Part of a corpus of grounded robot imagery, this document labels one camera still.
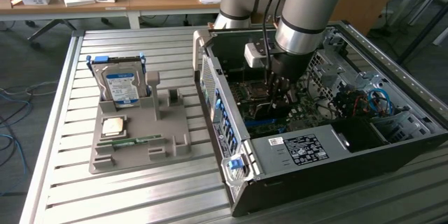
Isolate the black and silver PC case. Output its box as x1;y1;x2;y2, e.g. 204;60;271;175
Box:
192;20;448;218

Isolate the metal CPU socket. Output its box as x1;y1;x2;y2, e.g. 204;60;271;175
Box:
241;80;272;101

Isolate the green RAM stick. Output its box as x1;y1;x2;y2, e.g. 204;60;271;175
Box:
96;135;163;148

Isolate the green motherboard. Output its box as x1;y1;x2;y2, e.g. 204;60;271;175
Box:
227;68;337;134

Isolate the metal disk bay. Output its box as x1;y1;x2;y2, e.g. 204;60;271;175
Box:
369;110;432;145

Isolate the grey plastic parts rack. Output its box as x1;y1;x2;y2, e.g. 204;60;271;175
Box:
88;71;197;175

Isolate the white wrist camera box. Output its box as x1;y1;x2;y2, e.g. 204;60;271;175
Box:
244;42;273;68

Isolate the blue wire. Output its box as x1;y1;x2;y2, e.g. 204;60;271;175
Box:
367;87;396;118

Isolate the grey power supply unit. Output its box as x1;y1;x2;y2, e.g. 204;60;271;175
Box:
248;125;351;182

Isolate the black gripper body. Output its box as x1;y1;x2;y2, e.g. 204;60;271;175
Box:
268;50;316;84

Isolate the hard disk with blue carrier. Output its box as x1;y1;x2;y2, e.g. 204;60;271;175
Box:
85;52;147;109

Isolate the silver CPU chip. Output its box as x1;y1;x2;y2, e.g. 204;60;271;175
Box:
100;118;125;137

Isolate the blue case latch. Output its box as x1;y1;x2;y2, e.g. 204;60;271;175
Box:
227;157;245;170

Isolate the blue floor cable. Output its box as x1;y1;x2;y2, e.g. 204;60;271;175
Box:
0;87;33;197

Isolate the blue expansion slot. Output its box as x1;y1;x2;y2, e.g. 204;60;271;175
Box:
244;119;279;128

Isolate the red wire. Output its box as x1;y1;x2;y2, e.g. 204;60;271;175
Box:
352;95;367;117

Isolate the wooden desk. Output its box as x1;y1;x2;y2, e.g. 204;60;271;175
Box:
0;0;321;29

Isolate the white floor cable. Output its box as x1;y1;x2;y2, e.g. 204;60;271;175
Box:
0;81;57;96

